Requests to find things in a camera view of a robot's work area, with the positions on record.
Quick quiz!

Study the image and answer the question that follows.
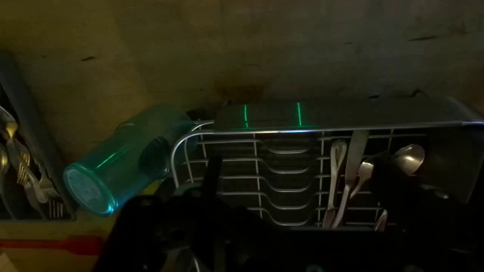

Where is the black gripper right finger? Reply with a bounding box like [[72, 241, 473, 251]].
[[375, 153, 407, 203]]

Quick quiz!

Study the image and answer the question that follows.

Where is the teal translucent plastic cup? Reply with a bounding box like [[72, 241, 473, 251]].
[[62, 103, 203, 218]]

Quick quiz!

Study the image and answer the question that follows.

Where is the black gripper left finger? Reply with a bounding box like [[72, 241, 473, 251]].
[[203, 156, 224, 203]]

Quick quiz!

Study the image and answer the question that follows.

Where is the small silver spoon in rack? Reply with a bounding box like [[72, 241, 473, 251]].
[[346, 159, 376, 201]]

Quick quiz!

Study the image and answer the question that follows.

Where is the silver metal spoon in rack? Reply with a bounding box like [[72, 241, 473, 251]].
[[390, 142, 428, 179]]

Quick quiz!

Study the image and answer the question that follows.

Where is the silver fork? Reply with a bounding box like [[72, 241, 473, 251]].
[[0, 105, 66, 219]]

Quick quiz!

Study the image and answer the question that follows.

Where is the silver flat knife in rack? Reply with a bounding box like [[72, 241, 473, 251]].
[[345, 129, 372, 185]]

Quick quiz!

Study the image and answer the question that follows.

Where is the white plastic spoon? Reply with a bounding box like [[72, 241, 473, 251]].
[[322, 139, 351, 229]]

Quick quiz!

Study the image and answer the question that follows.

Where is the metal wire dish rack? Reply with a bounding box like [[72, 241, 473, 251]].
[[169, 97, 484, 232]]

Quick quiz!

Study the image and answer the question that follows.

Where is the red long plastic utensil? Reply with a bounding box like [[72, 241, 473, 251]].
[[0, 235, 106, 257]]

